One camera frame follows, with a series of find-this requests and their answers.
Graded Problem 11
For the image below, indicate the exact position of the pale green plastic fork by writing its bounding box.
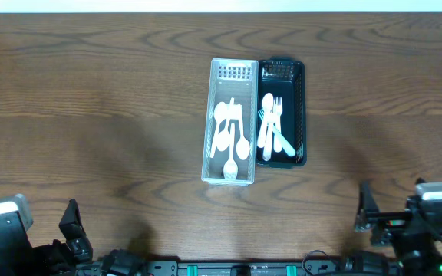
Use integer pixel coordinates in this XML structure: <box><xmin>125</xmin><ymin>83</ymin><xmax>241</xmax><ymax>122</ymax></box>
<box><xmin>258</xmin><ymin>110</ymin><xmax>295</xmax><ymax>157</ymax></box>

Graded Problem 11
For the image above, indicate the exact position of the pink plastic fork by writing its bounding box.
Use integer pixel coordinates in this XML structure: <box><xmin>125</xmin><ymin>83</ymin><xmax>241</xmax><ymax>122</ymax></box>
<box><xmin>262</xmin><ymin>104</ymin><xmax>276</xmax><ymax>161</ymax></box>

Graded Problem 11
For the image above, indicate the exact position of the white plastic fork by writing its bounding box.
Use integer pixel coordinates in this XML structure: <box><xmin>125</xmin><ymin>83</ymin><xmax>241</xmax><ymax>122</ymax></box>
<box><xmin>274</xmin><ymin>97</ymin><xmax>283</xmax><ymax>153</ymax></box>

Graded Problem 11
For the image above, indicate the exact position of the white spoon hidden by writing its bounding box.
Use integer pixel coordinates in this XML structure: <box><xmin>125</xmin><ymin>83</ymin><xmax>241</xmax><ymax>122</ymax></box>
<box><xmin>236</xmin><ymin>104</ymin><xmax>250</xmax><ymax>160</ymax></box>

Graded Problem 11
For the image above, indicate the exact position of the white utensil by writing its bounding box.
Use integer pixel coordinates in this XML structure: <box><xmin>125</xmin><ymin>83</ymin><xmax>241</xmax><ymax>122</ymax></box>
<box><xmin>223</xmin><ymin>123</ymin><xmax>238</xmax><ymax>180</ymax></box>

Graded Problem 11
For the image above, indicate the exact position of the white spoon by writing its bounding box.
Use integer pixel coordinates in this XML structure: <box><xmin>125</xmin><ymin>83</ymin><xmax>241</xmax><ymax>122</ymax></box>
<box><xmin>217</xmin><ymin>97</ymin><xmax>234</xmax><ymax>152</ymax></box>
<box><xmin>257</xmin><ymin>93</ymin><xmax>274</xmax><ymax>148</ymax></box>
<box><xmin>209</xmin><ymin>101</ymin><xmax>229</xmax><ymax>159</ymax></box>

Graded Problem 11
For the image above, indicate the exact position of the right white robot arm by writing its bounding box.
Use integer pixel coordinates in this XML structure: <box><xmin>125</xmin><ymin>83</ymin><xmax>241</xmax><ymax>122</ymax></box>
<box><xmin>355</xmin><ymin>178</ymin><xmax>442</xmax><ymax>275</ymax></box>

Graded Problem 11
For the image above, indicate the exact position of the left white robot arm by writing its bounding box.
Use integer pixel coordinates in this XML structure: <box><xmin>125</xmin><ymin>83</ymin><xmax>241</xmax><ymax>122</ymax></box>
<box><xmin>0</xmin><ymin>194</ymin><xmax>93</xmax><ymax>275</ymax></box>

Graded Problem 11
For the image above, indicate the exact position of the clear plastic basket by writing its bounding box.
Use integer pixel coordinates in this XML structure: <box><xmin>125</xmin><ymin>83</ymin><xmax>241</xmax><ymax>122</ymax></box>
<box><xmin>201</xmin><ymin>58</ymin><xmax>258</xmax><ymax>186</ymax></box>

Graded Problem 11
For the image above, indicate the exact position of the black plastic basket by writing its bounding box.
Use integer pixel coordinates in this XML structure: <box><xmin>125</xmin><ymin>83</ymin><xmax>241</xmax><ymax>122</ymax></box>
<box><xmin>256</xmin><ymin>57</ymin><xmax>307</xmax><ymax>169</ymax></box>

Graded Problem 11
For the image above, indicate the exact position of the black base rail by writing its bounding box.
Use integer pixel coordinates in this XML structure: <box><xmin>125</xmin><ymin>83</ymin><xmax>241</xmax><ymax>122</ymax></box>
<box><xmin>76</xmin><ymin>250</ymin><xmax>403</xmax><ymax>276</ymax></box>

